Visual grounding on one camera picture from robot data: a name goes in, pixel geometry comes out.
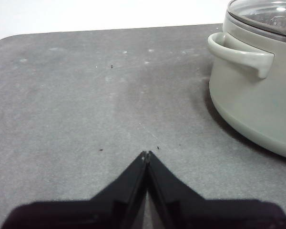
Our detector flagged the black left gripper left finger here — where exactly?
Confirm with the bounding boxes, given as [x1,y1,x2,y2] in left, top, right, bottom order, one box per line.
[2,150,149,229]

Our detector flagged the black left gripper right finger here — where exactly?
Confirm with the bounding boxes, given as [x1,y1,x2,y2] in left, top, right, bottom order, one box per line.
[146,150,286,229]

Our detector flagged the glass lid with green knob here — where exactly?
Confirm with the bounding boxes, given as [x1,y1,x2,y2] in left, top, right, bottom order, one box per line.
[228,0,286,39]

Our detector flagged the pale green electric cooking pot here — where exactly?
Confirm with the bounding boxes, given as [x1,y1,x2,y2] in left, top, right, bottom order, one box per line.
[207,0,286,161]

